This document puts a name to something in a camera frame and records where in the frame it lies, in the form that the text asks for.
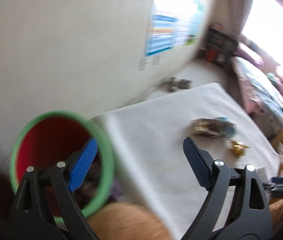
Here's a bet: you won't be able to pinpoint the white wall socket middle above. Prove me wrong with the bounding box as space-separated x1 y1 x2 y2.
152 55 161 66

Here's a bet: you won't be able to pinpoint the green chart wall poster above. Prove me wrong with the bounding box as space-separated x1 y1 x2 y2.
186 0 205 45

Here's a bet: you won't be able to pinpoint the white wall socket left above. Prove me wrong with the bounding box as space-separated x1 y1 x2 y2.
138 58 149 71

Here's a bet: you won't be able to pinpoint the pink pillow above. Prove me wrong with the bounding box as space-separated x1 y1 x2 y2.
236 42 264 69

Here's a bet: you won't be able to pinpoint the blue pinyin wall poster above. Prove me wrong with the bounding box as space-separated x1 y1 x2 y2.
145 0 178 56

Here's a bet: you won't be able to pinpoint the white table cloth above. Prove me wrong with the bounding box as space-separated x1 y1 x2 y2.
94 83 280 239

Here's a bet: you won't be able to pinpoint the grey slippers on floor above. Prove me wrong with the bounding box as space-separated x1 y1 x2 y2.
164 77 192 93

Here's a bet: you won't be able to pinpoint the red container on shelf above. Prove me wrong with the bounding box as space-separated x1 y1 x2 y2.
205 49 218 63

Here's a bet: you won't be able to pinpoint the pink curtain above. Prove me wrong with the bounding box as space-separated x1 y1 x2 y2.
228 0 253 41

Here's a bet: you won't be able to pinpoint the light blue silver wrapper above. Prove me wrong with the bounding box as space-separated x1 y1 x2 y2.
216 117 236 139

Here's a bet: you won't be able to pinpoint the white wall socket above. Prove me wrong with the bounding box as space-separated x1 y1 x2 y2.
152 55 161 66
138 58 149 71

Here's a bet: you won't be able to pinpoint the bed with plaid blanket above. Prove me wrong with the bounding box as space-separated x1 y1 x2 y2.
231 56 283 139

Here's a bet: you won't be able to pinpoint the dark bedside shelf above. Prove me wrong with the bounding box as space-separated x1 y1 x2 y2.
197 27 238 73

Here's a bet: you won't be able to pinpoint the orange fuzzy cushion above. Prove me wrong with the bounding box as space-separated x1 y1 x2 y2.
87 199 283 239

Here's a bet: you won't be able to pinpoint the brown chocolate wrapper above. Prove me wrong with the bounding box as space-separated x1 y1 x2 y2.
190 119 223 138

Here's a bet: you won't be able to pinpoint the green red trash bin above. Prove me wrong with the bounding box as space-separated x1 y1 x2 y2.
9 111 115 218

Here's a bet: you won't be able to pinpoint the yellow black snack wrapper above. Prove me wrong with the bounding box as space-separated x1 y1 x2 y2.
228 140 249 158

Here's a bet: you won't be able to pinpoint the white chart wall poster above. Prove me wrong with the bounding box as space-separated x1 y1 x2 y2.
174 0 198 47

